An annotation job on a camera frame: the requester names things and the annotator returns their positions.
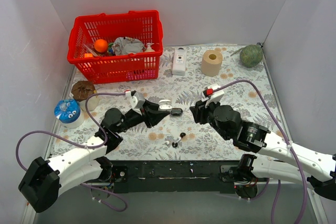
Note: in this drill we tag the black base bar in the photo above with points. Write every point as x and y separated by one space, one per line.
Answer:
178 176

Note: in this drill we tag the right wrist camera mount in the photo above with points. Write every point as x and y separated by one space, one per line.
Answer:
213 93

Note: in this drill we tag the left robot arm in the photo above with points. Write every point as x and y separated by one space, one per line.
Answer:
45 180

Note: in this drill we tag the red plastic shopping basket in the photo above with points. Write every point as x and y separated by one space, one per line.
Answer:
144 25

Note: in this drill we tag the floral table mat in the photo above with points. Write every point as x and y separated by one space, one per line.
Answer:
247 90

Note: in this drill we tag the green melon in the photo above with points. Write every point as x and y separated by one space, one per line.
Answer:
251 55

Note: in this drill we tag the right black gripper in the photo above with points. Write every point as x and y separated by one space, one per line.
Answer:
199 112

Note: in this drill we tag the blue lid white container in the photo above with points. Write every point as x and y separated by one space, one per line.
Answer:
69 113

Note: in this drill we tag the white pump bottle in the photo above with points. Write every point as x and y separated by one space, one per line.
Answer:
149 47

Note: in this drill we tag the crumpled grey cloth bag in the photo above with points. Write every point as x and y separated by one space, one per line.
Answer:
127 45

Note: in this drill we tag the white earbud charging case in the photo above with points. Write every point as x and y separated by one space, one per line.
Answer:
165 105

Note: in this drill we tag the white rectangular box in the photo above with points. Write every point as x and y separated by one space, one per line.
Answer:
179 62

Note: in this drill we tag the brown lid cream cup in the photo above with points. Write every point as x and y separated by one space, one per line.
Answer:
81 90

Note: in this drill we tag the orange fruit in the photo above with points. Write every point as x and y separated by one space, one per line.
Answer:
101 45

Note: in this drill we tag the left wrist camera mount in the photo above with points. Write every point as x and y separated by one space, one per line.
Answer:
136 101

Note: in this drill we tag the beige toilet paper roll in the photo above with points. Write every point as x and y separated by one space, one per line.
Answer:
211 63

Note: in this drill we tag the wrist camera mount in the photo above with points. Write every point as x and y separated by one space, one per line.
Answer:
136 101
213 93

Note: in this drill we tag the clear plastic bag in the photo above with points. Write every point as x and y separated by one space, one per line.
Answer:
91 50

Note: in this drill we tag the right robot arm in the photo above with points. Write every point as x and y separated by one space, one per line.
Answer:
267 155

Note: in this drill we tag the black earbud charging case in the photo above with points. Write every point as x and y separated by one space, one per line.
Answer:
176 112

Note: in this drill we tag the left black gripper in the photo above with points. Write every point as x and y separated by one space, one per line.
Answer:
147 114

